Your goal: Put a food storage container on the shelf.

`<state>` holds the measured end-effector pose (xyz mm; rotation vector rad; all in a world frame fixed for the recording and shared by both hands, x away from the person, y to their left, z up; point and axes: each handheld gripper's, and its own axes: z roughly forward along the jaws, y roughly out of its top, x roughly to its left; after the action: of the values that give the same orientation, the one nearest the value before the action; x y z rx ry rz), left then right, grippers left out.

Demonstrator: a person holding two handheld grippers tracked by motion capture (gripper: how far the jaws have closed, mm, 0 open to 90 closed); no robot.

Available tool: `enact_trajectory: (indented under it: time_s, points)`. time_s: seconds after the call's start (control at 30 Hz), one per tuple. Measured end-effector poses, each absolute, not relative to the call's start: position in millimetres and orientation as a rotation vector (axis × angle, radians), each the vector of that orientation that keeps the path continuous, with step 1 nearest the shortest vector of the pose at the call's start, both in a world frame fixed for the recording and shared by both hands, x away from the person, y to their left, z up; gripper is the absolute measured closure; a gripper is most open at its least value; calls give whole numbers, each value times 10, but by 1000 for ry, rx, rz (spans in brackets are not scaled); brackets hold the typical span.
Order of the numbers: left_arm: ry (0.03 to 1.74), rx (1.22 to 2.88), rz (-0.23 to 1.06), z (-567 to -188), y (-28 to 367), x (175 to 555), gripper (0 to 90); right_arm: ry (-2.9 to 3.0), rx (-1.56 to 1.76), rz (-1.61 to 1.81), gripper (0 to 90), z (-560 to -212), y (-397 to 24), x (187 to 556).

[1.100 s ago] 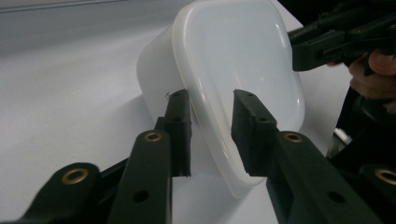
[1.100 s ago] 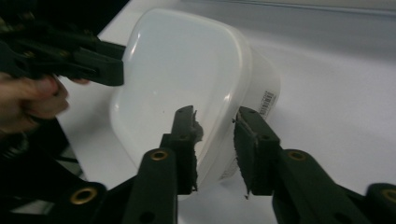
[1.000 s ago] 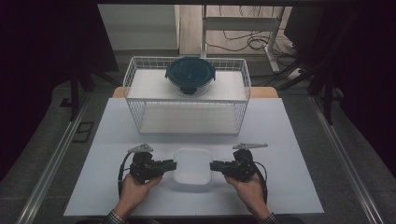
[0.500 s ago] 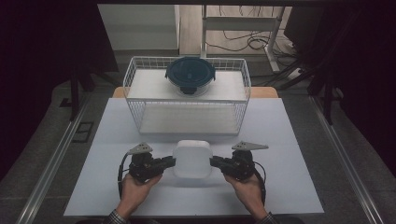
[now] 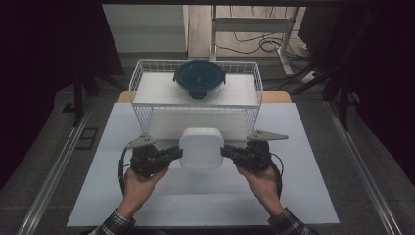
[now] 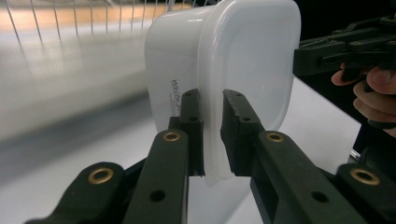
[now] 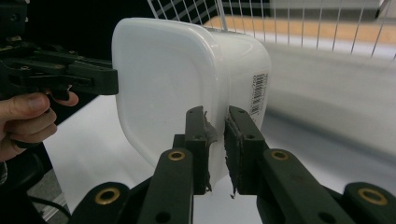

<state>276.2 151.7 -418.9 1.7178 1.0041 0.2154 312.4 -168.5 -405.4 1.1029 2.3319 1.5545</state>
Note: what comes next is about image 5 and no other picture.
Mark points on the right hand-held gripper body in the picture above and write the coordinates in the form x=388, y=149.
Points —
x=257, y=153

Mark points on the white metal desk frame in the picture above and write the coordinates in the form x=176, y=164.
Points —
x=251, y=26

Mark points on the white square lidded container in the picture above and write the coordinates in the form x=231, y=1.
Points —
x=201, y=148

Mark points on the black stand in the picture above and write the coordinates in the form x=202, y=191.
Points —
x=342, y=98
x=78, y=98

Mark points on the person's left hand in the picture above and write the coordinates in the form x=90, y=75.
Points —
x=138, y=189

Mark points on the round container dark blue lid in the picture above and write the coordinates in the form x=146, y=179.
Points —
x=199, y=78

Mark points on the white cabinet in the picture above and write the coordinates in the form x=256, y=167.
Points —
x=147, y=29

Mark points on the person's right hand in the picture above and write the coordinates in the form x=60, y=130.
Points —
x=264, y=187

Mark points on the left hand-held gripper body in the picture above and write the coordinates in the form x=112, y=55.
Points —
x=145, y=156

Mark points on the metal floor rail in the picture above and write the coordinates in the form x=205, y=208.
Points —
x=52, y=176
x=359, y=169

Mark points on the wooden table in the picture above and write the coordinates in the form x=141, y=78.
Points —
x=277, y=96

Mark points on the white table cover sheet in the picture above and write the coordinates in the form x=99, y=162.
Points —
x=202, y=199

